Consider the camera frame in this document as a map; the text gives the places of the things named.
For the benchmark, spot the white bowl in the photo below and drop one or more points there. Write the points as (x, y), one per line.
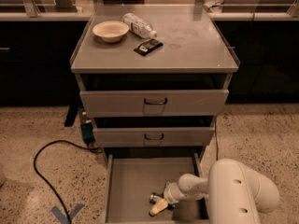
(111, 31)

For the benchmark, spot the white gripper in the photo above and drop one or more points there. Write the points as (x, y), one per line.
(170, 192)

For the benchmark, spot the dark lab bench cabinets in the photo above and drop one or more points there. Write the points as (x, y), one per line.
(35, 61)

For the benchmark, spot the grey drawer cabinet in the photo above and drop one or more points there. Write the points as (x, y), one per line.
(193, 57)

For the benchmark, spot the top grey drawer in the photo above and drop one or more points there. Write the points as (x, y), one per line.
(153, 103)

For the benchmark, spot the black snack packet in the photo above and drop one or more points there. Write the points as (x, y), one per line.
(148, 46)

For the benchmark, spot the middle grey drawer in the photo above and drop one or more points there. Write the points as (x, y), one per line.
(153, 137)

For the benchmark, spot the blue tape cross mark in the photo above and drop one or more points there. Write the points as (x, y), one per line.
(66, 218)

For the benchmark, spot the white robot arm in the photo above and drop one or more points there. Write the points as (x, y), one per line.
(236, 193)

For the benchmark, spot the redbull can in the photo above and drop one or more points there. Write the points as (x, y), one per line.
(154, 198)

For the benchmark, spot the blue power adapter box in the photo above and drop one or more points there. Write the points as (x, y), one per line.
(87, 132)

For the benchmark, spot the bottom grey open drawer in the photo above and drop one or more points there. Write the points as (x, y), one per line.
(130, 182)

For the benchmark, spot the clear plastic water bottle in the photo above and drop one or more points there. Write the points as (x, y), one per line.
(138, 26)

